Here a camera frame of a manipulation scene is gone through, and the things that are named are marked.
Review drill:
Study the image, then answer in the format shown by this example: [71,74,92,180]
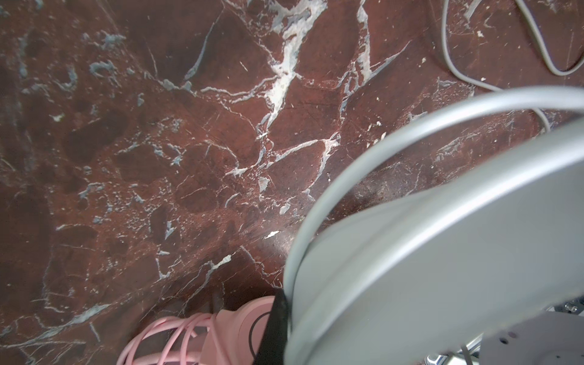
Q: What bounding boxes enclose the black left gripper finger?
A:
[252,289,290,365]

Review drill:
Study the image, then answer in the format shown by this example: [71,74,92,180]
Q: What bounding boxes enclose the pink headphones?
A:
[117,296,275,364]

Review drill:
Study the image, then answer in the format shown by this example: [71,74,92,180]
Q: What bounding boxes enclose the white grey headphones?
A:
[283,86,583,364]

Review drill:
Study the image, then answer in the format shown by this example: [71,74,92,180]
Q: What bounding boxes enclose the white headphone cable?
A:
[440,0,584,133]

